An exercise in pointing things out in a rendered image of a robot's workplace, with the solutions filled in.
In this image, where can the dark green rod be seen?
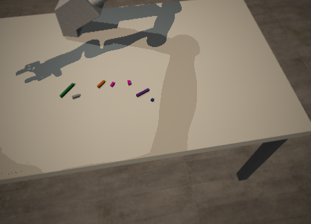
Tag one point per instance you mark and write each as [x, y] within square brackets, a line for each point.
[67, 90]

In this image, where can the orange rectangular bar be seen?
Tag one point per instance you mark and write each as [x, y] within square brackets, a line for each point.
[101, 83]

